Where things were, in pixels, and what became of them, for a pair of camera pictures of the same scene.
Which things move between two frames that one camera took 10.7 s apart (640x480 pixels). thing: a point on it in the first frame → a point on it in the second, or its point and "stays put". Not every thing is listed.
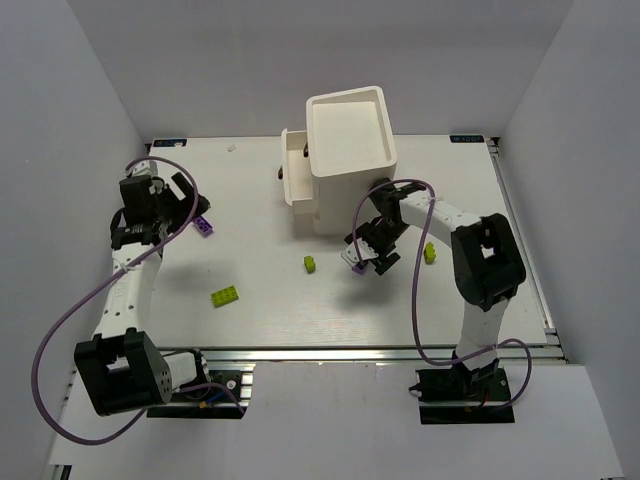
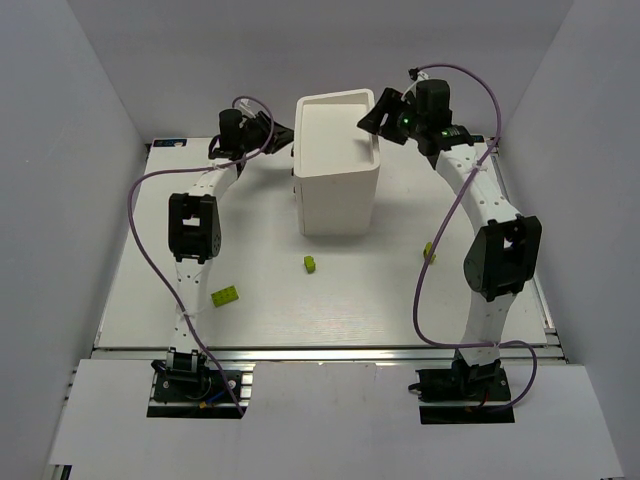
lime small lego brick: (309, 264) stays put
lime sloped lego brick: (429, 253) stays put
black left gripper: (176, 201) → (265, 134)
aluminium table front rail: (362, 355) stays put
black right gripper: (379, 245) → (388, 116)
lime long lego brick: (224, 296) stays put
